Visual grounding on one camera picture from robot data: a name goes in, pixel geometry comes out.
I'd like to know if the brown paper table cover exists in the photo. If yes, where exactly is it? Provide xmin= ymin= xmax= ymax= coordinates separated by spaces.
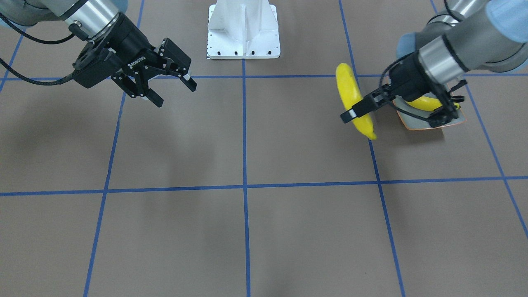
xmin=1 ymin=0 xmax=527 ymax=297

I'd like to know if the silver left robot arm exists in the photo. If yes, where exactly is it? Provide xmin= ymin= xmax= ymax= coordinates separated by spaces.
xmin=336 ymin=0 xmax=527 ymax=138

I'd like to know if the grey square plate orange rim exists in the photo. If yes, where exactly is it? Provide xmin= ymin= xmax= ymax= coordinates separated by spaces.
xmin=392 ymin=93 xmax=469 ymax=131

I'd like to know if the bright yellow banana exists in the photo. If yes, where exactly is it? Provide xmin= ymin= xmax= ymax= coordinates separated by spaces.
xmin=335 ymin=63 xmax=377 ymax=140

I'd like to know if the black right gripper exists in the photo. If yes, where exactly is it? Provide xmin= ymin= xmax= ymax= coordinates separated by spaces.
xmin=73 ymin=12 xmax=197 ymax=108

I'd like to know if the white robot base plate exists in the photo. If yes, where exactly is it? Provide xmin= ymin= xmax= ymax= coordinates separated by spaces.
xmin=206 ymin=0 xmax=281 ymax=59

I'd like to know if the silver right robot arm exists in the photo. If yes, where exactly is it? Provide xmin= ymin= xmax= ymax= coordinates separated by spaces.
xmin=1 ymin=0 xmax=197 ymax=107

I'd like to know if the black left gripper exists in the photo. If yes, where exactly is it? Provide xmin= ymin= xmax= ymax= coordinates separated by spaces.
xmin=340 ymin=53 xmax=464 ymax=128

